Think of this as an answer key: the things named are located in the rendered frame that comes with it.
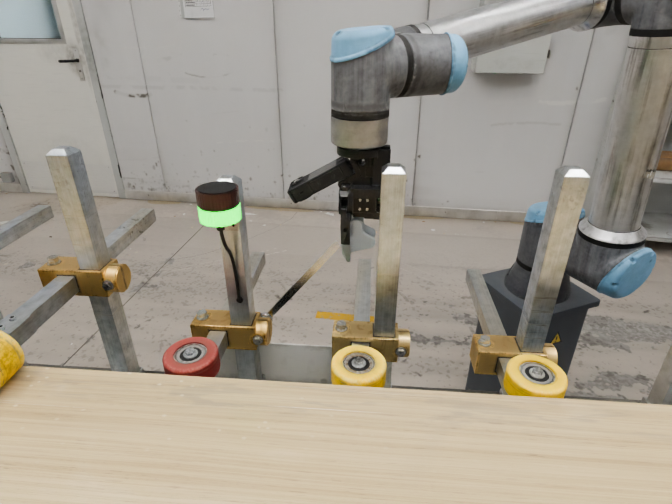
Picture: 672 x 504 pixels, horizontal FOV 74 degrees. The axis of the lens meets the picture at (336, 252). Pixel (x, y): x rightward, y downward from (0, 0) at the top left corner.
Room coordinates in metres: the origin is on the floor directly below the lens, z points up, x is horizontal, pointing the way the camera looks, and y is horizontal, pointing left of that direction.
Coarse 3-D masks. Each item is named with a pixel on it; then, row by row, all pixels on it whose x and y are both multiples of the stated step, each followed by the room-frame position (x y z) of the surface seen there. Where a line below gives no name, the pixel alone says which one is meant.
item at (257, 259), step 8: (256, 256) 0.90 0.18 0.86; (264, 256) 0.92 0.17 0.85; (256, 264) 0.86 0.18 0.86; (264, 264) 0.91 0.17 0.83; (256, 272) 0.84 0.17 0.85; (256, 280) 0.84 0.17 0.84; (224, 304) 0.71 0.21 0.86; (208, 336) 0.61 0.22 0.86; (216, 336) 0.61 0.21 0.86; (224, 336) 0.61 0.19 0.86; (216, 344) 0.59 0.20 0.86; (224, 344) 0.61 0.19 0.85; (224, 352) 0.60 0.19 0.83
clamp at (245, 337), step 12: (216, 312) 0.67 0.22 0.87; (228, 312) 0.67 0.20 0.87; (192, 324) 0.63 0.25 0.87; (204, 324) 0.63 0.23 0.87; (216, 324) 0.63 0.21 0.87; (228, 324) 0.63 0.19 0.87; (252, 324) 0.63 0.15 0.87; (264, 324) 0.63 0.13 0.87; (192, 336) 0.63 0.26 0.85; (204, 336) 0.63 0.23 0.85; (228, 336) 0.62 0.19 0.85; (240, 336) 0.62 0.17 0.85; (252, 336) 0.62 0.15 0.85; (264, 336) 0.62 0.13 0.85; (228, 348) 0.62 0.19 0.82; (240, 348) 0.62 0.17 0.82; (252, 348) 0.62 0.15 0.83
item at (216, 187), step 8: (208, 184) 0.61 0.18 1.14; (216, 184) 0.61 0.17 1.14; (224, 184) 0.61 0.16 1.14; (232, 184) 0.61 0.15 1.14; (200, 192) 0.58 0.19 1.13; (208, 192) 0.58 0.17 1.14; (216, 192) 0.58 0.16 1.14; (224, 192) 0.58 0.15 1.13; (200, 208) 0.58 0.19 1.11; (232, 208) 0.58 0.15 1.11; (232, 224) 0.62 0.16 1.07; (224, 240) 0.60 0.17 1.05; (232, 256) 0.62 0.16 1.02; (232, 264) 0.62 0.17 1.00; (240, 296) 0.63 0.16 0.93
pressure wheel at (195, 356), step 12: (168, 348) 0.52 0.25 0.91; (180, 348) 0.53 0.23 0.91; (192, 348) 0.52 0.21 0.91; (204, 348) 0.53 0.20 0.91; (216, 348) 0.52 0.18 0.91; (168, 360) 0.50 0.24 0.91; (180, 360) 0.50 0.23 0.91; (192, 360) 0.50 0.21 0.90; (204, 360) 0.50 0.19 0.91; (216, 360) 0.51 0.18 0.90; (168, 372) 0.48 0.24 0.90; (180, 372) 0.48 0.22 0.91; (192, 372) 0.48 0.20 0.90; (204, 372) 0.49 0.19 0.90; (216, 372) 0.50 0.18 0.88
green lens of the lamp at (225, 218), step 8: (240, 208) 0.60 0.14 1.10; (200, 216) 0.58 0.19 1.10; (208, 216) 0.57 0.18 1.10; (216, 216) 0.57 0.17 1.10; (224, 216) 0.57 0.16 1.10; (232, 216) 0.58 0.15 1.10; (240, 216) 0.60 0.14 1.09; (208, 224) 0.57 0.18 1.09; (216, 224) 0.57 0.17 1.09; (224, 224) 0.57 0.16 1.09
